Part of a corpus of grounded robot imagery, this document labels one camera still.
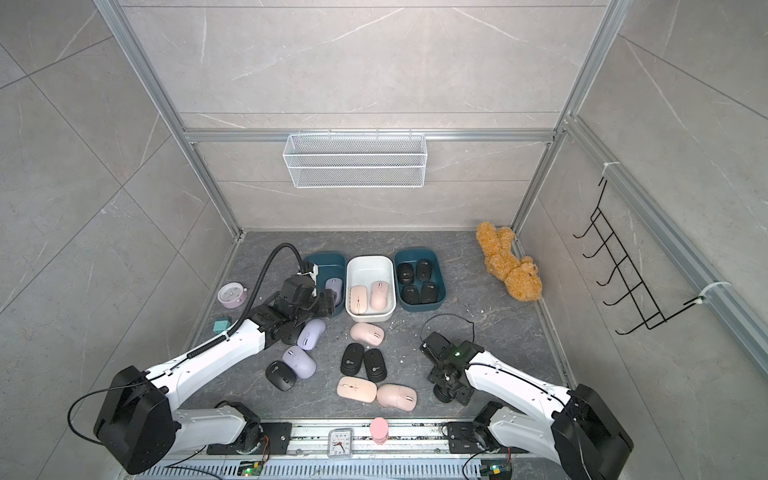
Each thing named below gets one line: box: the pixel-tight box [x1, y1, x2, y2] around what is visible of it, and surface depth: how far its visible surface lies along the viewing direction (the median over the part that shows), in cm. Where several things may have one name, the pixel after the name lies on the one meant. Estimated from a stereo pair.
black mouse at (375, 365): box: [364, 348, 387, 382], surface depth 85 cm
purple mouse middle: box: [282, 346, 317, 379], surface depth 85 cm
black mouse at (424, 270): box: [416, 258, 433, 282], surface depth 108 cm
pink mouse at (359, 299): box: [350, 285, 368, 315], surface depth 99 cm
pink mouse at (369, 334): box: [350, 322, 385, 347], surface depth 91 cm
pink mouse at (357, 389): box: [336, 376, 378, 403], surface depth 82 cm
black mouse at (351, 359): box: [340, 342, 364, 376], surface depth 86 cm
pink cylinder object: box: [370, 417, 389, 445], surface depth 69 cm
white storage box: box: [345, 254, 397, 323], surface depth 102 cm
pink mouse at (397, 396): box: [376, 383, 418, 412], surface depth 80 cm
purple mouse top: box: [297, 318, 326, 351], surface depth 90 cm
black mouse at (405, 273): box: [397, 262, 415, 285], surface depth 106 cm
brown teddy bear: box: [477, 221, 543, 301], surface depth 99 cm
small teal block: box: [213, 320, 231, 333], surface depth 94 cm
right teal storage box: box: [394, 248, 446, 312], surface depth 104 cm
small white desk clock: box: [328, 428, 353, 459], surface depth 73 cm
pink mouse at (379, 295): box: [370, 280, 389, 312], surface depth 100 cm
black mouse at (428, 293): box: [420, 281, 438, 304], surface depth 101 cm
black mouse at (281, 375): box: [265, 360, 297, 392], surface depth 83 cm
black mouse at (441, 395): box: [433, 384, 453, 403], surface depth 80 cm
